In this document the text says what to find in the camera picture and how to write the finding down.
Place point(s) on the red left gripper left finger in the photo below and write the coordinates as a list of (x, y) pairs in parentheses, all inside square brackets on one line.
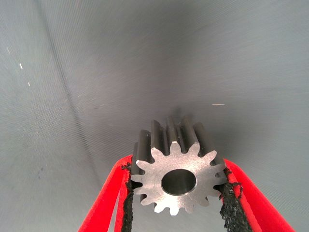
[(108, 205)]

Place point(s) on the dark grey table cloth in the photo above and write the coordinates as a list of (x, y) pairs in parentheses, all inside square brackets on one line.
[(96, 60)]

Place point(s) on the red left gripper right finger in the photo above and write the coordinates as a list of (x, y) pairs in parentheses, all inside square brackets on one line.
[(248, 210)]

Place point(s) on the small steel gear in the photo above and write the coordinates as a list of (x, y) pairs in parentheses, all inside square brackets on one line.
[(154, 178)]

